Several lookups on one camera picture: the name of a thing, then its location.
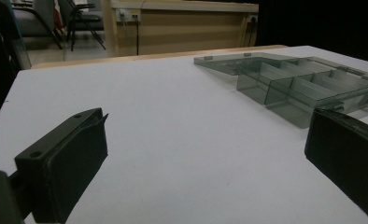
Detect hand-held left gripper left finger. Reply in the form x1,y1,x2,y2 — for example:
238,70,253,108
14,107,109,224

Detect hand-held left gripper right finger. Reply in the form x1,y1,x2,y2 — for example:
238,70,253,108
304,108,368,224

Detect clear grey plastic organizer box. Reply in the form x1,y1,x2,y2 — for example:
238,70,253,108
193,51,368,130

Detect black folding chair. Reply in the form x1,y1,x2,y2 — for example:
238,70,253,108
58,0,107,52

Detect grey chair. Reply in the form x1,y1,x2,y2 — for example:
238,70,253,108
11,0,64,50

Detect wooden counter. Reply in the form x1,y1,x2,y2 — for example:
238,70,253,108
100,0,260,58

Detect black power cable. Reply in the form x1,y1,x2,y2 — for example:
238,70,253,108
134,14,141,56

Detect white wall socket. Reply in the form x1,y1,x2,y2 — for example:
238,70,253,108
116,8,141,23

